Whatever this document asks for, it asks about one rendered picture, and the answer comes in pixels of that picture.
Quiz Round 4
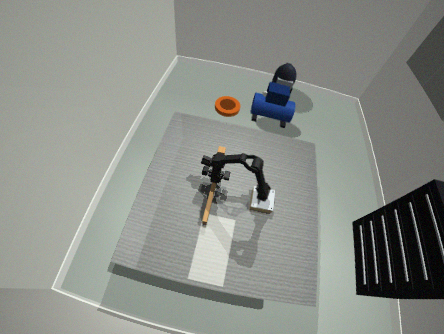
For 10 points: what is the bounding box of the wooden post with slot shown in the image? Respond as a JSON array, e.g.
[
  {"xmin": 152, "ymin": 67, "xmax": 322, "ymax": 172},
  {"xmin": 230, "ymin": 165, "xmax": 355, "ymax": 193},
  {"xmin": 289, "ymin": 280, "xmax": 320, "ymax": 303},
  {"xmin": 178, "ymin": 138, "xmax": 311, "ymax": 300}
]
[{"xmin": 217, "ymin": 146, "xmax": 226, "ymax": 155}]

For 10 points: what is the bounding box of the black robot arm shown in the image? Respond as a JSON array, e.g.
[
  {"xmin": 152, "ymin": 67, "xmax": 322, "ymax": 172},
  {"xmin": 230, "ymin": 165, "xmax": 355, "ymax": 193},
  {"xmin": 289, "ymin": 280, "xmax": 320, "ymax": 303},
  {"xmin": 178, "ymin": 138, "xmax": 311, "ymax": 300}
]
[{"xmin": 201, "ymin": 153, "xmax": 271, "ymax": 201}]

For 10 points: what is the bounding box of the wooden side rail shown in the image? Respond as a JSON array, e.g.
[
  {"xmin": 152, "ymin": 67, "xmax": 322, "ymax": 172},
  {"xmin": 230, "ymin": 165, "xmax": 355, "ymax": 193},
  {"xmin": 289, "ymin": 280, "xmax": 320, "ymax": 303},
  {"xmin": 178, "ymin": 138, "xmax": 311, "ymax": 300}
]
[{"xmin": 202, "ymin": 182, "xmax": 216, "ymax": 225}]

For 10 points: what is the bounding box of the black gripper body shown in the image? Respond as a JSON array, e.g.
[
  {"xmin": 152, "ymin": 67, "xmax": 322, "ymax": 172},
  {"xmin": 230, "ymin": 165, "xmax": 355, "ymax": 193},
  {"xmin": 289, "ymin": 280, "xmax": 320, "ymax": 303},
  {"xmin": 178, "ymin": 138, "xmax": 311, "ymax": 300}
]
[{"xmin": 202, "ymin": 166, "xmax": 230, "ymax": 181}]

